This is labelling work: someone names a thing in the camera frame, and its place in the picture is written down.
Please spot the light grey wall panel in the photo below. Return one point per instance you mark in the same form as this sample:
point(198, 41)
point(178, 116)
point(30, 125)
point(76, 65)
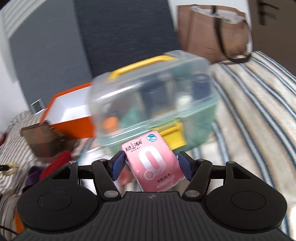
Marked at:
point(48, 52)

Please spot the dark blue wall panel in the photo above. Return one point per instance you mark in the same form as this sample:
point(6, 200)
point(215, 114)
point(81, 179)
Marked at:
point(119, 33)

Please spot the orange cardboard box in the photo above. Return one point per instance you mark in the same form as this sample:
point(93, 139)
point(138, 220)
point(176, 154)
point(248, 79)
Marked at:
point(69, 113)

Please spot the clear plastic box yellow handle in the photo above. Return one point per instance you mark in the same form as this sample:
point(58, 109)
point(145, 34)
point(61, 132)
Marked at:
point(172, 94)

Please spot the pink tissue pack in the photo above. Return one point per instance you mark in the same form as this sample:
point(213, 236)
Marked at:
point(153, 163)

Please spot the striped bed cover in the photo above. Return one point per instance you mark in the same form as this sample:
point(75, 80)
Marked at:
point(254, 126)

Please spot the small white desk clock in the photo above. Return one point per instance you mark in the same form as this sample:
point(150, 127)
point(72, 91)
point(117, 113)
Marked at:
point(37, 106)

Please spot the olive striped zipper pouch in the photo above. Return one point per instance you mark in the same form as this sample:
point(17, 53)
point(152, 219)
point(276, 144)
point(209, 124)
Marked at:
point(44, 140)

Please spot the dark brown door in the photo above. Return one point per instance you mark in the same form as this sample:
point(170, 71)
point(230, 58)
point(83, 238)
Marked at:
point(273, 30)

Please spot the red plush toy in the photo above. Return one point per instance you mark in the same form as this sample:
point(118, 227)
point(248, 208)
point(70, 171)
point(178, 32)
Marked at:
point(62, 159)

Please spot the purple soft cloth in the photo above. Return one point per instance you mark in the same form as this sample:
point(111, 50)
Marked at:
point(34, 175)

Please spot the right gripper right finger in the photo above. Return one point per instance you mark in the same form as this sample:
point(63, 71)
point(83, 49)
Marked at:
point(197, 172)

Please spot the brown paper shopping bag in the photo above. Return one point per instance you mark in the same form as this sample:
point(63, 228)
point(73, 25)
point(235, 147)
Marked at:
point(217, 33)

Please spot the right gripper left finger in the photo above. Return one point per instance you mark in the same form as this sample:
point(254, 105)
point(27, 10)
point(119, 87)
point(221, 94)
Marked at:
point(106, 172)

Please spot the tape roll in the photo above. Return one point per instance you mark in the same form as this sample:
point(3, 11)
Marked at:
point(9, 168)

